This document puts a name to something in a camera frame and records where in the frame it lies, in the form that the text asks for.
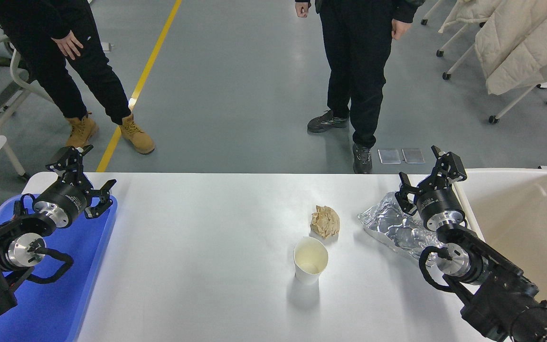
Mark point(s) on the person's right hand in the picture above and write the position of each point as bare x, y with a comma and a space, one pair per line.
303, 9

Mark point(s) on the silver foil tray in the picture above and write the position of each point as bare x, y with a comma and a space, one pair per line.
390, 223

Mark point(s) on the large cream quilted coat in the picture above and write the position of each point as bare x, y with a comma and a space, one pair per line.
525, 42

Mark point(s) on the white frame caster chair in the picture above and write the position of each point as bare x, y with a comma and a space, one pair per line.
493, 119
439, 53

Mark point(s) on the tan paper ball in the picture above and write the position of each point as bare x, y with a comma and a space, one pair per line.
325, 222

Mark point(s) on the blue plastic tray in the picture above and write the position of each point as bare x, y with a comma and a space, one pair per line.
64, 294

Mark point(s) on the person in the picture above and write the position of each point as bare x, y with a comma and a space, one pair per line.
41, 28
359, 57

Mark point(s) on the white paper cup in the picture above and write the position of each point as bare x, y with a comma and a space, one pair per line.
310, 266

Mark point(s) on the person's left hand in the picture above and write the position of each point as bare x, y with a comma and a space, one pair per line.
400, 29

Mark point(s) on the person's hand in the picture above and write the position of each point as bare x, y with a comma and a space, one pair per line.
68, 45

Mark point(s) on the small cream quilted coat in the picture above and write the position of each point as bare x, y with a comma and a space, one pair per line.
468, 12

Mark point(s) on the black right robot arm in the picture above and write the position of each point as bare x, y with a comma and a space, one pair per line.
501, 294

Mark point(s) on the large pale plastic bin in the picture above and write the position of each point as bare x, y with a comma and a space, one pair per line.
530, 228

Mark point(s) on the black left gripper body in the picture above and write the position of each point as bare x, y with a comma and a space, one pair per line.
71, 199

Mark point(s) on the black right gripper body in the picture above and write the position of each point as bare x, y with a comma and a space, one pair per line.
437, 202

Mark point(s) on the white power adapter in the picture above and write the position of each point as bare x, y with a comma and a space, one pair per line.
107, 46

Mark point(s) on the silver floor plate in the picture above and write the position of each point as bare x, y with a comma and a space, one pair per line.
389, 156
413, 155

